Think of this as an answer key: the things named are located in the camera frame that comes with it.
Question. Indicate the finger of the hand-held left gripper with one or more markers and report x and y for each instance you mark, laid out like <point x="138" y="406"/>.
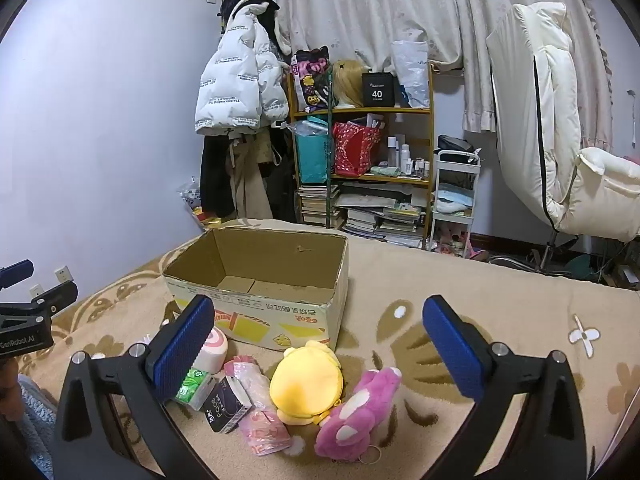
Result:
<point x="57" y="297"/>
<point x="15" y="272"/>

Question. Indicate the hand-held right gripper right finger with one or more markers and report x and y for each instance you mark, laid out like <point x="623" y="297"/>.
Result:
<point x="450" y="350"/>

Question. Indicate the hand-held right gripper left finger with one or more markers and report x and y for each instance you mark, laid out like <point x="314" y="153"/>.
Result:
<point x="182" y="350"/>

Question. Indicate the pink swirl roll plush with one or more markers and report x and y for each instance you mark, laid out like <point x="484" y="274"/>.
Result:
<point x="215" y="352"/>

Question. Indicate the green tissue pack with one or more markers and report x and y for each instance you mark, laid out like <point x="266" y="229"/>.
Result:
<point x="192" y="387"/>

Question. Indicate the black tissue pack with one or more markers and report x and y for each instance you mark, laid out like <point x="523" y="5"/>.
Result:
<point x="227" y="405"/>

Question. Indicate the printed cardboard box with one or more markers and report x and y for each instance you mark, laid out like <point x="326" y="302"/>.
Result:
<point x="280" y="310"/>

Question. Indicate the pink plush bear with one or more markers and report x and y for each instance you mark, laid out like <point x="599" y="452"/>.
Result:
<point x="357" y="410"/>

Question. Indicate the yellow plush doll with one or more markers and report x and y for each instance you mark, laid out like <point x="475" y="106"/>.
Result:
<point x="305" y="385"/>

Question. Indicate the beige patterned blanket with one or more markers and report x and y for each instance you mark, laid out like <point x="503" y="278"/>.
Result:
<point x="450" y="280"/>

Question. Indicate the light blue fuzzy cloth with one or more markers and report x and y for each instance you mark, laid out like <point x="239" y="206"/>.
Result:
<point x="30" y="435"/>

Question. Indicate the pink tissue packet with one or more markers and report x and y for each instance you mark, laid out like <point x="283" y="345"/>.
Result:
<point x="260" y="425"/>

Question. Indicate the pink plush toy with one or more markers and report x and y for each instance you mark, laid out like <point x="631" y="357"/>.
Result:
<point x="455" y="237"/>

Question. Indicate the metal keyring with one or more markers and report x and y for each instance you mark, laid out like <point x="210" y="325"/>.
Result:
<point x="371" y="454"/>

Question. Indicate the colourful bag pile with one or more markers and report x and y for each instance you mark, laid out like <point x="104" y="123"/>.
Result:
<point x="192" y="200"/>

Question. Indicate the stack of books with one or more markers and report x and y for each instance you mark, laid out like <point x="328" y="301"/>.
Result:
<point x="370" y="215"/>

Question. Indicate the white trolley cart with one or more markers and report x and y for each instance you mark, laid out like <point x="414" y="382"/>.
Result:
<point x="452" y="180"/>

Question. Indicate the dark hanging coat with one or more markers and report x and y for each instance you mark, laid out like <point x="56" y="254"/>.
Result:
<point x="215" y="175"/>

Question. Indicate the beige hanging pants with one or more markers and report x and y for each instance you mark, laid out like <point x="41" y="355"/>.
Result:
<point x="247" y="180"/>

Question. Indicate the group of cosmetic bottles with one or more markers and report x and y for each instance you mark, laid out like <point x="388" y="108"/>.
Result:
<point x="407" y="157"/>

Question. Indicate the wooden shelf rack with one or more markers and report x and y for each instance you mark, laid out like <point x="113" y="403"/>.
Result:
<point x="330" y="180"/>

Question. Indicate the red patterned bag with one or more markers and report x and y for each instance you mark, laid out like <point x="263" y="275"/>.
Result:
<point x="355" y="150"/>

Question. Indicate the teal bag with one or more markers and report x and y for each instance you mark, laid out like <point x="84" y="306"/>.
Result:
<point x="312" y="155"/>

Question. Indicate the cream padded chair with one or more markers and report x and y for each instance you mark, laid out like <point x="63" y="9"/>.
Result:
<point x="555" y="125"/>

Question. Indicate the black box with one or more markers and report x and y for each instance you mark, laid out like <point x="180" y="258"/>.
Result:
<point x="379" y="91"/>

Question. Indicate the white puffer jacket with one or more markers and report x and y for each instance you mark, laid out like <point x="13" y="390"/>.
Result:
<point x="235" y="75"/>

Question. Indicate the white plastic bag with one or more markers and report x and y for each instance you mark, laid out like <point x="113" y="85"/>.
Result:
<point x="412" y="70"/>

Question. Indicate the blonde wig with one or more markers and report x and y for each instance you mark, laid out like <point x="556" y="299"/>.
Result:
<point x="350" y="82"/>

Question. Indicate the black printed bag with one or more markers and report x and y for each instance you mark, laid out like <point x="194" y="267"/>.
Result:
<point x="310" y="80"/>

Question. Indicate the floral white curtain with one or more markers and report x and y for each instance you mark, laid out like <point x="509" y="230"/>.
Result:
<point x="375" y="10"/>

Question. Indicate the white wall socket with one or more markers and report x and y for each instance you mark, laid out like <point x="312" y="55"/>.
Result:
<point x="36" y="292"/>
<point x="63" y="274"/>

